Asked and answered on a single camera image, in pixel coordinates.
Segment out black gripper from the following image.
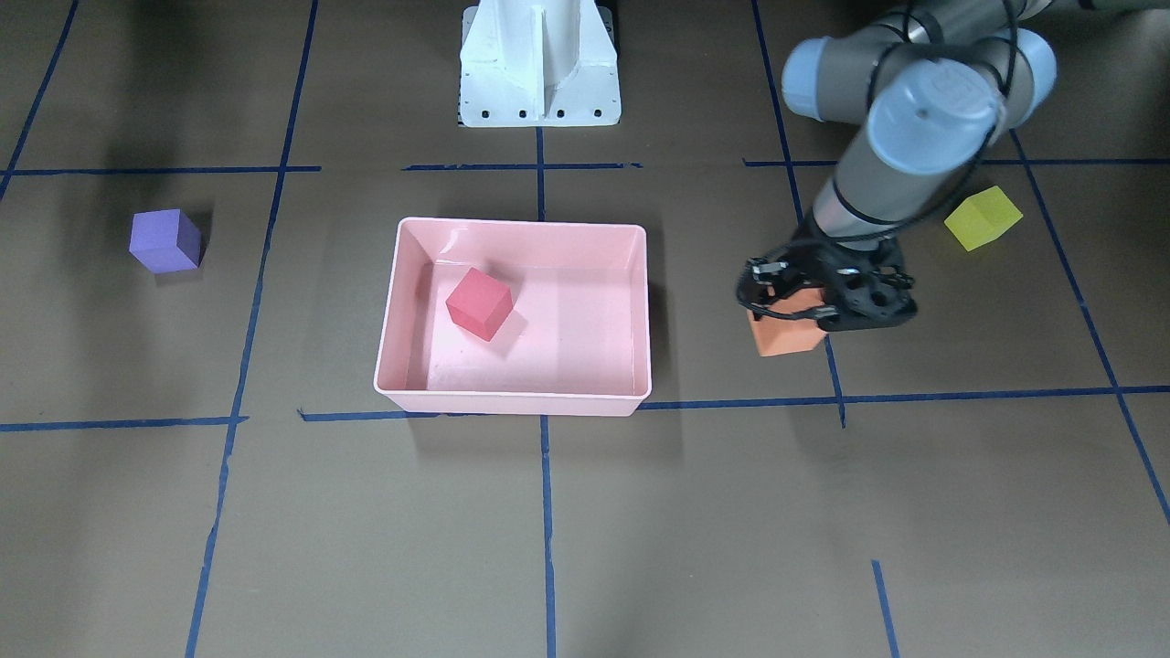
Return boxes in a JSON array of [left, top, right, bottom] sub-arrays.
[[737, 237, 904, 316]]

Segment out orange foam block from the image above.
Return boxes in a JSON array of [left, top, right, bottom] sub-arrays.
[[746, 288, 827, 357]]

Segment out yellow-green foam block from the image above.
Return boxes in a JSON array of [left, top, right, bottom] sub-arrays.
[[943, 185, 1024, 251]]

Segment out red foam block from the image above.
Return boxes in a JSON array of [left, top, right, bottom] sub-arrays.
[[443, 267, 514, 342]]

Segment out purple foam block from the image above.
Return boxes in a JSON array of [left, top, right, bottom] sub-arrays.
[[128, 208, 202, 274]]

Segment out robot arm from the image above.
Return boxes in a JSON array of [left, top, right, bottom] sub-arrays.
[[736, 1, 1058, 333]]

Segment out pink plastic bin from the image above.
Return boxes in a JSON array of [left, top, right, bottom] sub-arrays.
[[373, 217, 653, 417]]

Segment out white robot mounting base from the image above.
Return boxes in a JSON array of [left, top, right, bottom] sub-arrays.
[[457, 1, 622, 129]]

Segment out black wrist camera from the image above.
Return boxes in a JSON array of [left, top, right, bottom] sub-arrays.
[[815, 266, 918, 333]]

